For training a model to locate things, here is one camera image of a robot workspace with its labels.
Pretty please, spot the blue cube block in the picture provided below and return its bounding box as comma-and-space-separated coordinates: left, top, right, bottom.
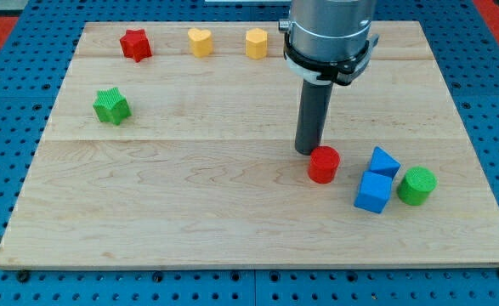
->
354, 171, 393, 213

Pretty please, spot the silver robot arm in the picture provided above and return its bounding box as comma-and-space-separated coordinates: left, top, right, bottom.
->
278, 0, 379, 156

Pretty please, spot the yellow hexagon block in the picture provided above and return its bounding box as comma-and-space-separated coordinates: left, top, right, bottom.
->
245, 28, 268, 60

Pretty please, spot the red cylinder block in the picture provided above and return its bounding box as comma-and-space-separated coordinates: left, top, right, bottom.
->
308, 146, 341, 184

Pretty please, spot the green cylinder block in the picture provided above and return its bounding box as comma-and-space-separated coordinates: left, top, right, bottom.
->
397, 166, 438, 206

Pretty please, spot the light wooden board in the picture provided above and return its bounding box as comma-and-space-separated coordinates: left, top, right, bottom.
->
0, 21, 499, 271

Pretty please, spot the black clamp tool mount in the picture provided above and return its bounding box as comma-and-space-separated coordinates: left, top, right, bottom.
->
283, 34, 379, 86

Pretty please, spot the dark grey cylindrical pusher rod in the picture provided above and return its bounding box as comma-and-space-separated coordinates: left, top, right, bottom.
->
295, 81, 333, 156

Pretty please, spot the green star block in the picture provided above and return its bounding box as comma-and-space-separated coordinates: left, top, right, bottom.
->
93, 87, 132, 125

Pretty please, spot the blue triangle block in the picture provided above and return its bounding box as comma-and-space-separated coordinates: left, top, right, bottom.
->
368, 146, 401, 179

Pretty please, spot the yellow heart block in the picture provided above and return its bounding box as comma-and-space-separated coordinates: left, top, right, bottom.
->
187, 28, 213, 58

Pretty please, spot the red star block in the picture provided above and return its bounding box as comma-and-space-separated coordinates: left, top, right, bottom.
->
120, 29, 152, 62

